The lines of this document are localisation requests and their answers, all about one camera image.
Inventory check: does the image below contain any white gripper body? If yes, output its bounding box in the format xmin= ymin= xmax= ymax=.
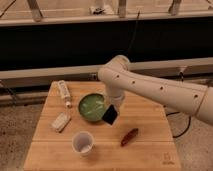
xmin=105 ymin=85 xmax=125 ymax=107

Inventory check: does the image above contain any black eraser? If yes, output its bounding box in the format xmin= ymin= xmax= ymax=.
xmin=102 ymin=105 xmax=118 ymax=125

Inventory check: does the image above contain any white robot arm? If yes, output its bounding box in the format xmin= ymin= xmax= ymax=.
xmin=98 ymin=55 xmax=213 ymax=126

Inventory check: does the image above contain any green ceramic bowl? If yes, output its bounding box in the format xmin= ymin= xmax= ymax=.
xmin=78 ymin=93 xmax=107 ymax=122

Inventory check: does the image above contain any white ceramic cup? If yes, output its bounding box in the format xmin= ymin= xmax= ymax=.
xmin=72 ymin=131 xmax=94 ymax=156

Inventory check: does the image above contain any red chili pepper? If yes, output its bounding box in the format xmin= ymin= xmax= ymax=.
xmin=120 ymin=128 xmax=139 ymax=147

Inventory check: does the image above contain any white tube with cap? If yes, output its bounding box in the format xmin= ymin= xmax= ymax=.
xmin=57 ymin=80 xmax=71 ymax=108

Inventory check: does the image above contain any white rectangular remote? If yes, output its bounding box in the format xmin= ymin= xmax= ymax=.
xmin=51 ymin=113 xmax=71 ymax=132

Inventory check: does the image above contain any black power cable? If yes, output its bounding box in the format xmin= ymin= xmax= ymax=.
xmin=124 ymin=9 xmax=141 ymax=58

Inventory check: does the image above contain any black cable beside table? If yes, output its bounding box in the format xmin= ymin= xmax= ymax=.
xmin=164 ymin=111 xmax=193 ymax=139

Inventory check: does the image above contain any metal frame rail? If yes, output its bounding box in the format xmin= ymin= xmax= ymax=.
xmin=0 ymin=57 xmax=213 ymax=88

